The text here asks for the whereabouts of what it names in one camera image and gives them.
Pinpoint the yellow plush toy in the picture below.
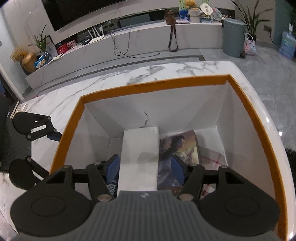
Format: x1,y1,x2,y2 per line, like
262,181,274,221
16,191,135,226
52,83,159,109
185,0,197,9

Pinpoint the white rectangular box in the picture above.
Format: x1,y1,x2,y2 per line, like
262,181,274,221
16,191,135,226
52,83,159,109
118,126,159,192

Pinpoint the grey green trash bin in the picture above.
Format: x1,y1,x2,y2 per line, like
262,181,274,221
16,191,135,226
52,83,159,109
222,19,246,58

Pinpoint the pink checkered bag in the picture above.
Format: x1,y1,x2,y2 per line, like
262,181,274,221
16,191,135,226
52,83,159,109
244,33,256,55

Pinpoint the black television screen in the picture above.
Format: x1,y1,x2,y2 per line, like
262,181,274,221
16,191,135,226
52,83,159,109
42,0,123,32

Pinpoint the brown camera with strap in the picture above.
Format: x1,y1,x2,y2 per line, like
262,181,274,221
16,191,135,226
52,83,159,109
165,10,179,52

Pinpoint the orange white storage box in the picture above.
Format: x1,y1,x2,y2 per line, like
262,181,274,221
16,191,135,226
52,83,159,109
51,74,295,240

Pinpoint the potted green plant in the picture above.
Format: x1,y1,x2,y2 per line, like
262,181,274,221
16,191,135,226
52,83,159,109
232,0,273,37

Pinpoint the plaid fabric case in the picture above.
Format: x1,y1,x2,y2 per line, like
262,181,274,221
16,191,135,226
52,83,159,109
199,147,227,200

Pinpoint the white round fan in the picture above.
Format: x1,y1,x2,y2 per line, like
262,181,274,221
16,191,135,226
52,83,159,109
200,3,213,16

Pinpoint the gold vase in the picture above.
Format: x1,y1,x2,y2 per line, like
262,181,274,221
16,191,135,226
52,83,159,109
21,52,37,73

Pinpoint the illustrated card box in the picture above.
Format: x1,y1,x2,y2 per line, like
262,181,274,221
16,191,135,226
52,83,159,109
157,130,200,193

